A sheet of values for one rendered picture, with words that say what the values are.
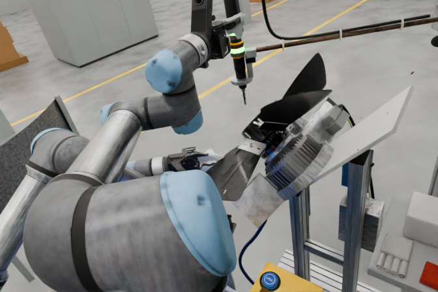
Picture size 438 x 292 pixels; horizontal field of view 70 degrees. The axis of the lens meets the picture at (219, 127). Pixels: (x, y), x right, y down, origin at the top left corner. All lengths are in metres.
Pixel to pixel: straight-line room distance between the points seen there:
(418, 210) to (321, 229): 1.22
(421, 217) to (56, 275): 1.09
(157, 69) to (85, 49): 6.37
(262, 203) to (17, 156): 1.80
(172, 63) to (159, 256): 0.40
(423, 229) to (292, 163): 0.47
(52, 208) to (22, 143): 2.16
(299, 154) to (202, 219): 0.84
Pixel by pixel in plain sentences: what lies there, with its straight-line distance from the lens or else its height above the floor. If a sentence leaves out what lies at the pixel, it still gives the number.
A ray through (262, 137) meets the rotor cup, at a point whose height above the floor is 1.21.
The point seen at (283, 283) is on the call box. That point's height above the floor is 1.07.
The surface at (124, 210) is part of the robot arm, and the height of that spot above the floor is 1.65.
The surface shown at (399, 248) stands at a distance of 1.26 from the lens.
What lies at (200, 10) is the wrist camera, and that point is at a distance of 0.78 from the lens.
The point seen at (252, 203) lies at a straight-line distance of 1.20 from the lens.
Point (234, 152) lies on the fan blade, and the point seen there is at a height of 1.19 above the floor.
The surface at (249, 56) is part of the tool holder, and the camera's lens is 0.96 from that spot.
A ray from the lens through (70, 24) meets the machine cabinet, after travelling 6.86.
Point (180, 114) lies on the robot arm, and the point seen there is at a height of 1.54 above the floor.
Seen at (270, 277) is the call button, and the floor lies 1.08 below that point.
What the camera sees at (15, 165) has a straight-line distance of 2.51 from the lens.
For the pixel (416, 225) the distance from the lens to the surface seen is 1.26.
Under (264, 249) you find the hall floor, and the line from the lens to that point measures 2.30.
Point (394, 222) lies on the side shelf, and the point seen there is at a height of 0.86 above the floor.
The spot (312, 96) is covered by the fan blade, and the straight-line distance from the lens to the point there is 0.95.
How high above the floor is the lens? 1.87
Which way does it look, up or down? 32 degrees down
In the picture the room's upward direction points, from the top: 12 degrees counter-clockwise
